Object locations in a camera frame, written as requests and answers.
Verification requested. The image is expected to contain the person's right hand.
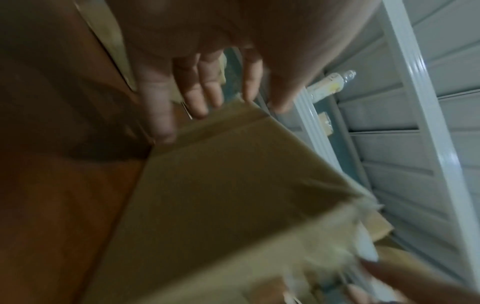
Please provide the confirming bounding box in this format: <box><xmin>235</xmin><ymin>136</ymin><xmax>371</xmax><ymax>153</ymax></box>
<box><xmin>344</xmin><ymin>258</ymin><xmax>480</xmax><ymax>304</ymax></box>

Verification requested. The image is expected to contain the person's left hand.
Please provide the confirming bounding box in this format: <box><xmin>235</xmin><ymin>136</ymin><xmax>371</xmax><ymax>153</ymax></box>
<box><xmin>106</xmin><ymin>0</ymin><xmax>383</xmax><ymax>146</ymax></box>

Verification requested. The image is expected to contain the cardboard box with cutout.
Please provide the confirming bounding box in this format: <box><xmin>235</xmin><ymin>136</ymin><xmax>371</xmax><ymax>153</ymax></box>
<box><xmin>80</xmin><ymin>99</ymin><xmax>380</xmax><ymax>304</ymax></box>

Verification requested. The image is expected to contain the plastic bottle with white label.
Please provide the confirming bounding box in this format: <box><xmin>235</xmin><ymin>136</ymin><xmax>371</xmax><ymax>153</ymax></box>
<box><xmin>306</xmin><ymin>69</ymin><xmax>358</xmax><ymax>102</ymax></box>

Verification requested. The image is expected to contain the white metal storage rack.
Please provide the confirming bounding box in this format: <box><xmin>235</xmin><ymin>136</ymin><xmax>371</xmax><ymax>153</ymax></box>
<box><xmin>224</xmin><ymin>0</ymin><xmax>480</xmax><ymax>304</ymax></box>

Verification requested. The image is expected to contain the reddish brown wooden board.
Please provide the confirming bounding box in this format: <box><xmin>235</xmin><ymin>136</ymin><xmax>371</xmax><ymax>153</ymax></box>
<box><xmin>0</xmin><ymin>0</ymin><xmax>159</xmax><ymax>304</ymax></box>

